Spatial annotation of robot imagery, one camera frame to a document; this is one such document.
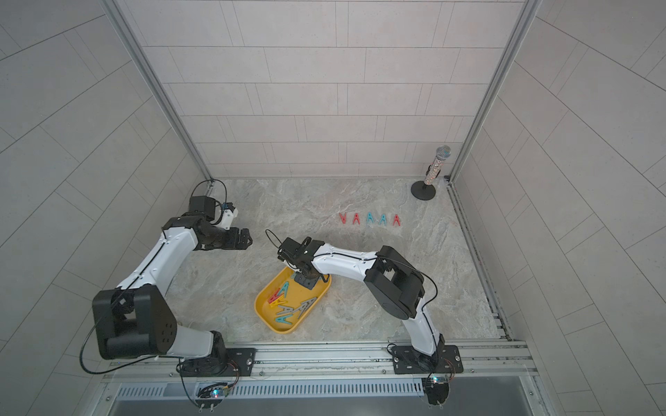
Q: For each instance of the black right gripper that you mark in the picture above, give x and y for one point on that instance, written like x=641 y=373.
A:
x=305 y=282

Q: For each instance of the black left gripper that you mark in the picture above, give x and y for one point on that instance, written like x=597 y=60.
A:
x=233 y=242

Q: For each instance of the yellow plastic storage tray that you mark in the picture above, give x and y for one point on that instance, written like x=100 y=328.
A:
x=296 y=294

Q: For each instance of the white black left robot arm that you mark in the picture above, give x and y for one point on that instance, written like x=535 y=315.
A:
x=134 y=320

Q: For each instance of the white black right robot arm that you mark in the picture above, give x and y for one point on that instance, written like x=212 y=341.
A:
x=395 y=283

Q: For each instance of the grey clothespin lower right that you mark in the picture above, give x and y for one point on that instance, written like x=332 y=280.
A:
x=305 y=306

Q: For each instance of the grey clothespin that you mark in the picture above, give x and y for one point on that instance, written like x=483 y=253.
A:
x=285 y=310
x=305 y=306

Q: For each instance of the pink clothespin in tray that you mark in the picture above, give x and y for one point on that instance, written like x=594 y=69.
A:
x=276 y=297

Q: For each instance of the yellow clothespin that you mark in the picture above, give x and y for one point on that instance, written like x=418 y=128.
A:
x=278 y=302

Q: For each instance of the grey clothespin lower left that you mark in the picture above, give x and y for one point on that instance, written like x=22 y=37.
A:
x=285 y=310

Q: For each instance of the teal clothespin tray bottom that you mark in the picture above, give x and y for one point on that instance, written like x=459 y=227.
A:
x=284 y=319

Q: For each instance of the ventilation grille strip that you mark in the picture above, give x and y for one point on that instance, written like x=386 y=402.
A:
x=279 y=389

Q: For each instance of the left controller board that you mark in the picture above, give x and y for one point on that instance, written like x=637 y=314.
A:
x=209 y=397

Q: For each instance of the controller board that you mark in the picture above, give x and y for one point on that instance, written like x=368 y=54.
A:
x=209 y=397
x=436 y=390

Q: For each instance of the right controller board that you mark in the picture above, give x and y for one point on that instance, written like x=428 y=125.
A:
x=436 y=390

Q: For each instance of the left corner metal profile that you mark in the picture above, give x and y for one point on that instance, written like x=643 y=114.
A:
x=130 y=42

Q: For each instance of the corner metal profile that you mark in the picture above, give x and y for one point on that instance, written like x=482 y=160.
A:
x=130 y=42
x=527 y=15

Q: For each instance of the right corner metal profile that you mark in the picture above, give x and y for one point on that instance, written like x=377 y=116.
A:
x=527 y=15

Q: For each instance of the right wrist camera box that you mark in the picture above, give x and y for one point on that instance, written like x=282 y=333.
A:
x=291 y=251

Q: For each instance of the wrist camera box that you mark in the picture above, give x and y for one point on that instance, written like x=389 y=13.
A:
x=291 y=251
x=203 y=205

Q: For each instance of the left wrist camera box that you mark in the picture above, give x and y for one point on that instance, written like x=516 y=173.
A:
x=203 y=205

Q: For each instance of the aluminium front rail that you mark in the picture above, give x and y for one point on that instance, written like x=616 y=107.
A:
x=370 y=360

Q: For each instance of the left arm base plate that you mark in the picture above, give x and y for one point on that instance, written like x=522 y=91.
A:
x=237 y=362

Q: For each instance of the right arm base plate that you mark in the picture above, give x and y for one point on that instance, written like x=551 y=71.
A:
x=406 y=360

